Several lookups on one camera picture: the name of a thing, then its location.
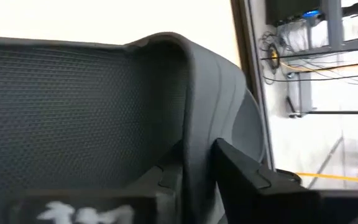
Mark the black cable bundle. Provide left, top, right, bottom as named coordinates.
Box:
left=258, top=30, right=293, bottom=85

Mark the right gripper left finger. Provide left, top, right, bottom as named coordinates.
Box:
left=7, top=143, right=185, bottom=224

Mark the black rubber slide sandal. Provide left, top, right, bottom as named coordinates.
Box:
left=0, top=30, right=266, bottom=224

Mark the black electronics box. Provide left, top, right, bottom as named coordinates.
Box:
left=265, top=0, right=323, bottom=26

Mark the grey metal table frame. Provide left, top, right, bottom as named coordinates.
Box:
left=320, top=0, right=358, bottom=55

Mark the yellow cable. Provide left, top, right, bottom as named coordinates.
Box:
left=296, top=172, right=358, bottom=185

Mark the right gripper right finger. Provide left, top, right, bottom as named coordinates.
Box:
left=214, top=139, right=358, bottom=224

